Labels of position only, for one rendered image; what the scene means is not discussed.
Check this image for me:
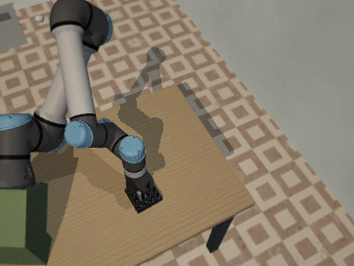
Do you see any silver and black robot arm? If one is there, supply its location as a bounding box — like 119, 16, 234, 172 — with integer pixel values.
0, 0, 146, 189

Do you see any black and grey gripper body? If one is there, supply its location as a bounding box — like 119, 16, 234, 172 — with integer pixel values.
123, 165, 155, 194

